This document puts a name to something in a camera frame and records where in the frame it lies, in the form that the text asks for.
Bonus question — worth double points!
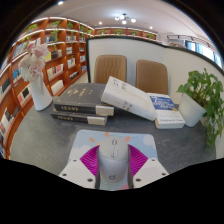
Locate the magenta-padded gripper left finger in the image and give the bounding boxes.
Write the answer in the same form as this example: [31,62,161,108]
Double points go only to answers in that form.
[58,145,100,190]

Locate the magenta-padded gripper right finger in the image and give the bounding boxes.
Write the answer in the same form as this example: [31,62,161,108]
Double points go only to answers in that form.
[128,144,170,189]

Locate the white computer mouse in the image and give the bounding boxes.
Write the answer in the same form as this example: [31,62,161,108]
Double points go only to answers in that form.
[97,136,130,184]

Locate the pastel cartoon-print mouse pad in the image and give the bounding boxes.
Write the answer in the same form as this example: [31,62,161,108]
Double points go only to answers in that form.
[67,129,159,191]

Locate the blue and white book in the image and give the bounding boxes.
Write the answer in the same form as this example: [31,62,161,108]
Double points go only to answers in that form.
[146,92,186,130]

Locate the green plant in white pot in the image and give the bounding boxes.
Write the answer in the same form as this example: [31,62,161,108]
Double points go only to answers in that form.
[176,68,224,148]

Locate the thick white book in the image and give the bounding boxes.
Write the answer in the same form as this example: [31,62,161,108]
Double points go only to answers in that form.
[100,75,158,122]

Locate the white vase with pink flowers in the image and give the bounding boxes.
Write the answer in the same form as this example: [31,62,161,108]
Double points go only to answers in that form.
[18,42,54,112]

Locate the tan upholstered chair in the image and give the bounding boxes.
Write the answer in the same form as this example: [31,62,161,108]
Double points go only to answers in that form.
[93,54,128,85]
[135,59,169,96]

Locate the orange wooden bookshelf unit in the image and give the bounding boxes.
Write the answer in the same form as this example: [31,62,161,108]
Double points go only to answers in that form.
[0,16,158,159]

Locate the white black-edged desk partition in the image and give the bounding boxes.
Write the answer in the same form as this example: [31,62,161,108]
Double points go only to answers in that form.
[85,35,224,158]

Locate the window with curtains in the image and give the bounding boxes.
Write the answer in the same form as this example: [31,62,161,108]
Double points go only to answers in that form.
[166,33,223,68]

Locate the ceiling chandelier lamp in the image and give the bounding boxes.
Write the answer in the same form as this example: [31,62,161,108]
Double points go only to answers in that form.
[113,13,137,25]

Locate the recessed ceiling lights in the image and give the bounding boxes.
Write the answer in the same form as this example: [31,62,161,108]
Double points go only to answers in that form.
[57,0,154,31]

